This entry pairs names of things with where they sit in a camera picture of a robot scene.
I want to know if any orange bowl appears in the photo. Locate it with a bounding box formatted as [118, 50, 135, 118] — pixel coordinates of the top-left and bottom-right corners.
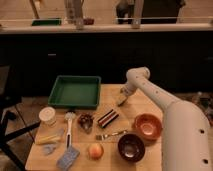
[133, 114, 162, 140]

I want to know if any green pepper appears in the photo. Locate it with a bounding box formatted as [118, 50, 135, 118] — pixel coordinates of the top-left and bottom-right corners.
[117, 97, 127, 106]

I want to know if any black red striped block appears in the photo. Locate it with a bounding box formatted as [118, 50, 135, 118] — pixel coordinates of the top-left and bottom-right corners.
[97, 109, 119, 128]

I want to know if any clear plastic bag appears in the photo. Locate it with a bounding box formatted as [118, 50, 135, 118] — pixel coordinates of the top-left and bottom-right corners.
[43, 144, 57, 155]

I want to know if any green plastic tray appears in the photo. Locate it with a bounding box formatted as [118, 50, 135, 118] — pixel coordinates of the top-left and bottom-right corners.
[48, 75, 101, 109]

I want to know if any yellow banana piece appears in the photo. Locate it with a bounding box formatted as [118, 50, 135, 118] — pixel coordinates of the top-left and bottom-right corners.
[35, 134, 61, 145]

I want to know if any blue sponge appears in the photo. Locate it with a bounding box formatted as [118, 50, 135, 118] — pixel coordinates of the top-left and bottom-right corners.
[57, 146, 80, 171]

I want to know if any black chair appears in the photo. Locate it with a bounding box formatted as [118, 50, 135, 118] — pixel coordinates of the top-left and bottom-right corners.
[0, 65, 41, 171]

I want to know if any background dark machine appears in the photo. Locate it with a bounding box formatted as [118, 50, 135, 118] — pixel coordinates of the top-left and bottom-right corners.
[116, 0, 186, 24]

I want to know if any dark pine cone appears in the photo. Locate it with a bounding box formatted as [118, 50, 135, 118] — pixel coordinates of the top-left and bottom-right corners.
[78, 114, 94, 134]

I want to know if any orange round fruit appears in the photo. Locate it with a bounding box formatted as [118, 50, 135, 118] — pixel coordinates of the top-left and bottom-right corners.
[88, 143, 104, 159]

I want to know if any background green tray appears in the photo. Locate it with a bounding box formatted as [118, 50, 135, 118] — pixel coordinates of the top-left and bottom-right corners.
[31, 18, 62, 26]

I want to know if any metal fork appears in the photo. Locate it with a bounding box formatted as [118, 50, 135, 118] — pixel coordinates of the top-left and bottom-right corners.
[95, 130, 128, 140]

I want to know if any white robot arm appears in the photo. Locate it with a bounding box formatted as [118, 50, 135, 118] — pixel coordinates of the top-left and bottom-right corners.
[117, 67, 213, 171]

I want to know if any dark brown bowl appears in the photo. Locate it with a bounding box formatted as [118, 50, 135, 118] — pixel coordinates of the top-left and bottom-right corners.
[118, 134, 145, 163]

